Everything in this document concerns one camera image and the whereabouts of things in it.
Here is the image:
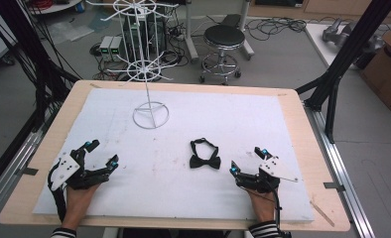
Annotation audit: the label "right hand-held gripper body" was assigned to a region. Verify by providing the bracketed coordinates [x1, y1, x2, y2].
[234, 155, 300, 194]

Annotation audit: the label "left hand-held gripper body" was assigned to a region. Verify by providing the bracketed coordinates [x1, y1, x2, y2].
[49, 149, 111, 192]

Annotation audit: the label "black bow tie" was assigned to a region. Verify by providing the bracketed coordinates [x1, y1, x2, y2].
[189, 137, 222, 171]

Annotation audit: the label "white wire display rack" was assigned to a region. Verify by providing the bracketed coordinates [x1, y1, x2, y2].
[85, 0, 180, 130]

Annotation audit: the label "person's left hand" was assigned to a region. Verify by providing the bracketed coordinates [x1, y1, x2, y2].
[61, 183, 100, 230]

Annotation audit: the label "person's right hand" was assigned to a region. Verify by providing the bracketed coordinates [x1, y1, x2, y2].
[247, 189, 277, 225]

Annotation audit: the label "black tape piece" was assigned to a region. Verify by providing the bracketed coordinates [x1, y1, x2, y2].
[20, 167, 40, 177]
[323, 180, 346, 193]

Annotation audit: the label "white foam mat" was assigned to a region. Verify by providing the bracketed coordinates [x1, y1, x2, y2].
[32, 86, 316, 223]

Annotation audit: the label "thin wooden stick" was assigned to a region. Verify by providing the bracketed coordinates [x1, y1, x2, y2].
[309, 199, 336, 228]

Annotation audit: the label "grey power supply unit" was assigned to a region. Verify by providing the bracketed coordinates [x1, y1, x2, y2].
[98, 35, 114, 62]
[109, 36, 124, 62]

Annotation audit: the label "black round stool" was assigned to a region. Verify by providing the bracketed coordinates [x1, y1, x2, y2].
[199, 24, 246, 85]

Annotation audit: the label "black computer tower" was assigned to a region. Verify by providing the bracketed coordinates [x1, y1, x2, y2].
[123, 8, 168, 62]

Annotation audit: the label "grey foot pedal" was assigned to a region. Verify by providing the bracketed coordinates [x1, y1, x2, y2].
[220, 13, 243, 30]

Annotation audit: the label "round white table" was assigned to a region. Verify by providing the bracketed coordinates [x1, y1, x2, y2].
[27, 0, 86, 16]

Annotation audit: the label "brown cardboard box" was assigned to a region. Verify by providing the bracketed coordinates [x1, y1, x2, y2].
[359, 22, 391, 116]

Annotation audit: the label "aluminium rail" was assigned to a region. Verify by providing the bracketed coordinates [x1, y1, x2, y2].
[0, 127, 54, 219]
[303, 104, 377, 238]

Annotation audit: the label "black frame with cables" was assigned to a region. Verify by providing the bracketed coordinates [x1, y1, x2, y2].
[0, 0, 82, 134]

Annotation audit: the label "black floor cables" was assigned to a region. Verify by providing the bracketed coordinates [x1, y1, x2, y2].
[245, 15, 308, 43]

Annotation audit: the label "black metal frame post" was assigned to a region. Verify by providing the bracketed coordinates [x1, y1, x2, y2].
[295, 0, 391, 145]

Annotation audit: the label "white desk leg frame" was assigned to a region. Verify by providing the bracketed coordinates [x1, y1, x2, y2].
[183, 0, 256, 63]

